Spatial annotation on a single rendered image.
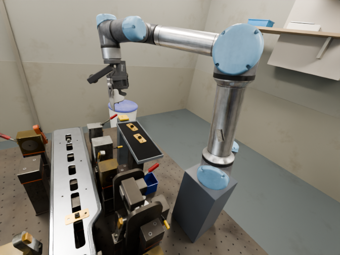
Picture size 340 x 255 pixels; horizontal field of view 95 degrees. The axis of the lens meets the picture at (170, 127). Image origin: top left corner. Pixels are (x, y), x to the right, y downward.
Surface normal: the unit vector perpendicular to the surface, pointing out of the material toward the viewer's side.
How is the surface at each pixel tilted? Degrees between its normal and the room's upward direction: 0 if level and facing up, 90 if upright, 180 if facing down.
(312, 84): 90
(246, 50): 83
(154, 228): 0
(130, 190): 0
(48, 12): 90
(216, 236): 0
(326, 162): 90
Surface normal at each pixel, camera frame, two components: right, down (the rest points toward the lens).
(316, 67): -0.77, 0.20
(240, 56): -0.45, 0.26
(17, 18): 0.61, 0.49
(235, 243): 0.17, -0.85
